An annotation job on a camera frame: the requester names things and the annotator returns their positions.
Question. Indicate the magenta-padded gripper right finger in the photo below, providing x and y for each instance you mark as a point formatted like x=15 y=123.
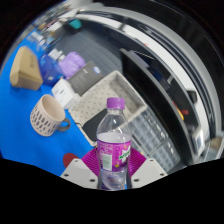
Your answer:
x=149 y=170

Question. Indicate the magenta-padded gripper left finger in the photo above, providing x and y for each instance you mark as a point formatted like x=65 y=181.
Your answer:
x=78 y=171

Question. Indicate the clear purple-label drink bottle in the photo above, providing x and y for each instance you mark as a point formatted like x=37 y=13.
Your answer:
x=114 y=151

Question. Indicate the flat round red coaster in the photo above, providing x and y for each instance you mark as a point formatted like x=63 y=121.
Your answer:
x=68 y=159

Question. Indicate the small grey drawer cabinet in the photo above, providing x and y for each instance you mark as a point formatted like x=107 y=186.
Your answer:
x=165 y=153

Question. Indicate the large grey drawer cabinet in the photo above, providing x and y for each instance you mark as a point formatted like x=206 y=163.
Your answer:
x=143 y=128

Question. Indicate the black case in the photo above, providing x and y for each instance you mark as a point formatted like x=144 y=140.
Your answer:
x=91 y=128

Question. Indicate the beige patterned mug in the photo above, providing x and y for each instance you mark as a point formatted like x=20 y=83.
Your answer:
x=43 y=120

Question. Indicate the white dotted fabric bin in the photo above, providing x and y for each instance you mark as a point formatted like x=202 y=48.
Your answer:
x=100 y=95

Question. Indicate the white box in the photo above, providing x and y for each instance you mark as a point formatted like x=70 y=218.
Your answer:
x=64 y=91

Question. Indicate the dark grey flat box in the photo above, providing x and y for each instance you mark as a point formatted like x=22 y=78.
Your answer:
x=85 y=78

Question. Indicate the purple plastic bag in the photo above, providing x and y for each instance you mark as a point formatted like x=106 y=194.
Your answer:
x=71 y=65

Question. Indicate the blue box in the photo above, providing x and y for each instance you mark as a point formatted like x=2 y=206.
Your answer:
x=50 y=68

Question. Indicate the brown cardboard box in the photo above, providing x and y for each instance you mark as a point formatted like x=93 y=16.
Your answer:
x=25 y=70

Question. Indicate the teal bin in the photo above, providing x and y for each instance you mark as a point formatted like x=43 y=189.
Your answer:
x=75 y=24

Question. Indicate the black wall shelf unit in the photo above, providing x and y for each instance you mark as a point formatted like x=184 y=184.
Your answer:
x=156 y=90

